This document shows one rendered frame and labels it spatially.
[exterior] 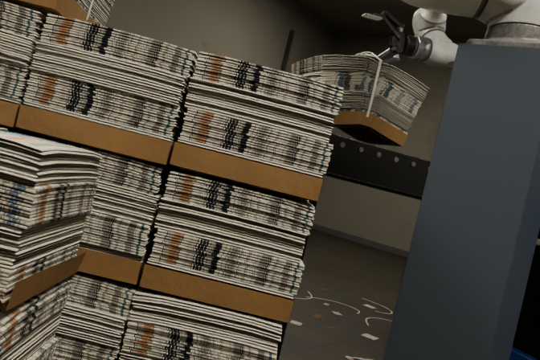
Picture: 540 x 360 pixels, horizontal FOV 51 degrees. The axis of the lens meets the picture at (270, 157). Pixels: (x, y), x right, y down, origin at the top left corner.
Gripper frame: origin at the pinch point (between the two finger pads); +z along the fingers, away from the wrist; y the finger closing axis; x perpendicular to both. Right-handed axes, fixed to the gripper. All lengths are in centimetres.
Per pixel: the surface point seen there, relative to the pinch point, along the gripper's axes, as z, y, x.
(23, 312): 93, 80, -92
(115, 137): 83, 53, -73
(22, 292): 93, 76, -97
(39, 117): 97, 51, -68
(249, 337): 54, 85, -81
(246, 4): -71, -141, 459
